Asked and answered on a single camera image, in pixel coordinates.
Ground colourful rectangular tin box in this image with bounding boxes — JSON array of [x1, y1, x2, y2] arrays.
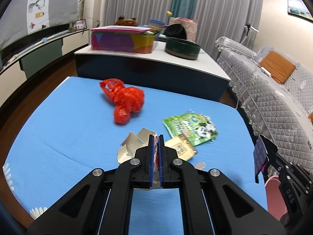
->
[[91, 25, 160, 54]]

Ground grey curtain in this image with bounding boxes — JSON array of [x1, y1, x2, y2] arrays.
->
[[103, 0, 263, 59]]

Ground framed landscape painting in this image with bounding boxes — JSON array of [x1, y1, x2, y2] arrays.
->
[[288, 0, 312, 21]]

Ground dark green round tin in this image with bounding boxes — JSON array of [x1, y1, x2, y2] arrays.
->
[[165, 37, 201, 61]]

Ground white tv cabinet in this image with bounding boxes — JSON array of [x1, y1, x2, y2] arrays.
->
[[1, 29, 90, 105]]

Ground green panda snack packet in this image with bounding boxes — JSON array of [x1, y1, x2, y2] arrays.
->
[[162, 112, 218, 146]]

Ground red plastic bag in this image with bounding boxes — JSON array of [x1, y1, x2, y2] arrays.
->
[[99, 79, 144, 124]]

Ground orange cushion far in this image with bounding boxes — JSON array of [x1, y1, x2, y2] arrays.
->
[[259, 51, 296, 84]]

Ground grey quilted sofa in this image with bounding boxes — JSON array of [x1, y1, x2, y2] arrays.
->
[[215, 37, 312, 171]]

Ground white standing air conditioner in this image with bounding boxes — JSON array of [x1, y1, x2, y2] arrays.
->
[[83, 0, 106, 29]]

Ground white coffee table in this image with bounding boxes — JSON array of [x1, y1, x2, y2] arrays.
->
[[74, 41, 230, 101]]

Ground pink black snack wrapper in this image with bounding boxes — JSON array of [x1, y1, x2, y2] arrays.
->
[[253, 134, 268, 183]]

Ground small photo frame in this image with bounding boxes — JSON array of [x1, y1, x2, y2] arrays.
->
[[73, 19, 87, 30]]

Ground covered television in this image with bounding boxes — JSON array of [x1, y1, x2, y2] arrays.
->
[[1, 0, 78, 49]]

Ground person's right hand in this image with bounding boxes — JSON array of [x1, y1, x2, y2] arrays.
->
[[280, 213, 299, 233]]

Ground pink trash bin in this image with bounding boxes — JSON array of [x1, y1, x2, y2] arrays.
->
[[265, 175, 288, 221]]

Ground blue patterned table cloth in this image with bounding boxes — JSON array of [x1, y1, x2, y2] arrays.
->
[[2, 76, 269, 235]]

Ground white floor lamp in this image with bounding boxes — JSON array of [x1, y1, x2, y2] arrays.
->
[[240, 23, 259, 49]]

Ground brown teapot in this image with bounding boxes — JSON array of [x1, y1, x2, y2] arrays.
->
[[115, 15, 138, 27]]

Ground stacked coloured bowls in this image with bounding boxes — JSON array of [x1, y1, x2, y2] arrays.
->
[[148, 19, 165, 31]]

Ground beige qr code packet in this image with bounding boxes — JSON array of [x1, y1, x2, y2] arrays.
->
[[165, 134, 197, 161]]

